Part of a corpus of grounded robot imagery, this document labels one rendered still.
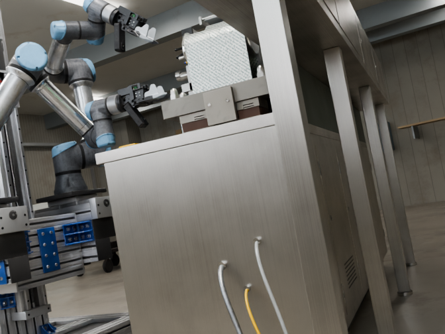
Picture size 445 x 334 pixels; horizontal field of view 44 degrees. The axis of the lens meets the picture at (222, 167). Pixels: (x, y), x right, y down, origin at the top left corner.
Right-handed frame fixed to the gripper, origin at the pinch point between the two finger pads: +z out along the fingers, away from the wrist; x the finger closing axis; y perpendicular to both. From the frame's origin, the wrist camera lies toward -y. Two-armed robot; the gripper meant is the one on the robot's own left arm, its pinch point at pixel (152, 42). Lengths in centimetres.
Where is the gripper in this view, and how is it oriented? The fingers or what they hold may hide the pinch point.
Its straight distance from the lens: 224.6
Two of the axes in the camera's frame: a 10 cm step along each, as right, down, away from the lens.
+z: 8.2, 4.9, -3.1
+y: 4.6, -8.7, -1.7
